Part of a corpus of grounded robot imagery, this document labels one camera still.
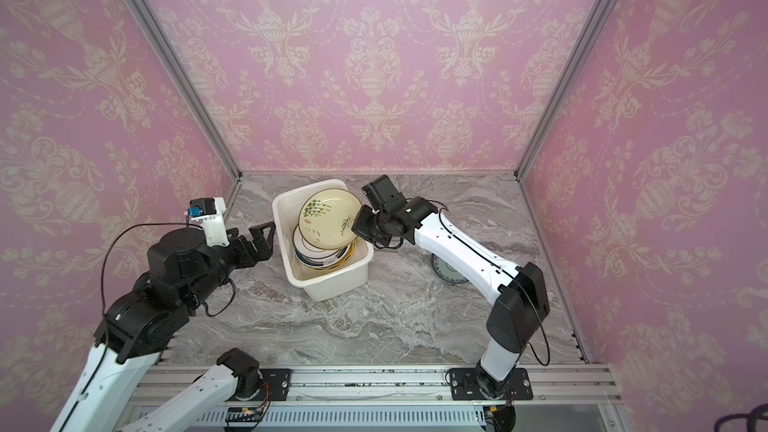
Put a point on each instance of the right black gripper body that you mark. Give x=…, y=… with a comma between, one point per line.
x=377, y=221

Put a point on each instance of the right aluminium corner post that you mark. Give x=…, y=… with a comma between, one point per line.
x=594, y=22

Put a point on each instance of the aluminium corner post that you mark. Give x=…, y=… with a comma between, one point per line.
x=594, y=22
x=150, y=25

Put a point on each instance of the small blue patterned plate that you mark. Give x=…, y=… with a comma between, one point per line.
x=446, y=272

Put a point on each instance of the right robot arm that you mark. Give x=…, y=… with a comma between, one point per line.
x=517, y=294

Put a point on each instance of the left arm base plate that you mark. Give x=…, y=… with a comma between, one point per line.
x=272, y=384

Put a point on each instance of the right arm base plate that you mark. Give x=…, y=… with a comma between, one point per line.
x=474, y=384

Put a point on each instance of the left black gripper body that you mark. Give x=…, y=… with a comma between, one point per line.
x=238, y=253

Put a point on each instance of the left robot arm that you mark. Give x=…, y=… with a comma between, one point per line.
x=185, y=267

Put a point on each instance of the white plastic bin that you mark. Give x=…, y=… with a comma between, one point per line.
x=318, y=285

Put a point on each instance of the left aluminium corner post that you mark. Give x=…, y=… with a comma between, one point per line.
x=150, y=25

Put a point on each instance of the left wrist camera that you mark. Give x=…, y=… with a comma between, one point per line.
x=208, y=213

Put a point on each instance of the white plate blue rim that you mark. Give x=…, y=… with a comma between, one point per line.
x=320, y=259

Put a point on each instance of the cream willow pattern plate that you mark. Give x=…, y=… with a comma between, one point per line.
x=325, y=220

